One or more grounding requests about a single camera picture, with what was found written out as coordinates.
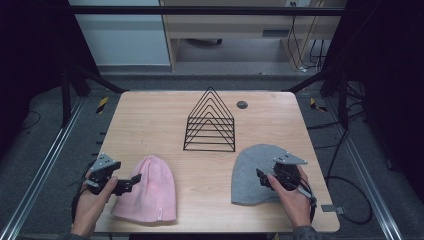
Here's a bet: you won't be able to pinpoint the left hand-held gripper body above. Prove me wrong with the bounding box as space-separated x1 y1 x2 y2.
83 152 123 196

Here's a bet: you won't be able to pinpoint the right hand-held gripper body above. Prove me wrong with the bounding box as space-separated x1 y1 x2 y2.
272 152 309 192

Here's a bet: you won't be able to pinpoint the grey knit beanie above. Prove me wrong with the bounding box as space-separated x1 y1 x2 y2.
230 143 292 206

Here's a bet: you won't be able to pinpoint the pink knit beanie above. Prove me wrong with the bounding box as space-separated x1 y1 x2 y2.
111 154 177 224

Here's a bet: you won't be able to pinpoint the black wire rack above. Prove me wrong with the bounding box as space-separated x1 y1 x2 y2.
182 86 237 153

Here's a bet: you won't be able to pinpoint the person's right hand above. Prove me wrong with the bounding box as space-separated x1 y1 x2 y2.
266 164 313 230

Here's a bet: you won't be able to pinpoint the person's left hand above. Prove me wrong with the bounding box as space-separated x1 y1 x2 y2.
70 170 119 239

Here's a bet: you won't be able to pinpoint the yellow black striped tape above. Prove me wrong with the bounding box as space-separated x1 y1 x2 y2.
95 96 110 115

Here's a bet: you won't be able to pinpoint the black metal stand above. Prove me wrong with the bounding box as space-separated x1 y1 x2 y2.
60 62 130 128
285 65 352 130

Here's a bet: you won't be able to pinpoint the white cabinet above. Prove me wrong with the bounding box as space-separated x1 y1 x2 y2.
67 0 172 67

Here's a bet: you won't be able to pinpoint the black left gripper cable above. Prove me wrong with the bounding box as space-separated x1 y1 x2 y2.
69 159 98 224

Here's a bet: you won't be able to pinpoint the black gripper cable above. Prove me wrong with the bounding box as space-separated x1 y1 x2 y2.
293 176 318 224
69 159 98 224

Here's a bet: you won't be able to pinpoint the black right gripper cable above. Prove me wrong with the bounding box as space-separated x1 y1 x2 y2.
293 176 318 224

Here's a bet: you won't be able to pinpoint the black floor cable loop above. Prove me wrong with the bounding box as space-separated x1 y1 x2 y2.
305 109 374 226

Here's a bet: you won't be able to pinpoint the grey metal bracket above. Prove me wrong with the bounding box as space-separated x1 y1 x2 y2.
320 203 347 215

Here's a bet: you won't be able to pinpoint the aluminium floor rail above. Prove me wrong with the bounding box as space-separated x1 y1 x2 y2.
0 97 86 240
324 99 405 240

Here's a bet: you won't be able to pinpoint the yellow-handled tool right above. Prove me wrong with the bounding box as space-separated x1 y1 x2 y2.
309 97 328 114

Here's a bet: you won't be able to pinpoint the thin dark floor cable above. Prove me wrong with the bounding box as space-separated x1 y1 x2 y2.
19 109 42 132

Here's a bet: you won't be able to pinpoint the hanging black desk cables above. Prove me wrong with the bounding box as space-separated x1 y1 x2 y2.
287 1 327 73

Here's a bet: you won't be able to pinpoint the black horizontal frame bar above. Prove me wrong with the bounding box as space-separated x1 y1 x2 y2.
67 5 348 17

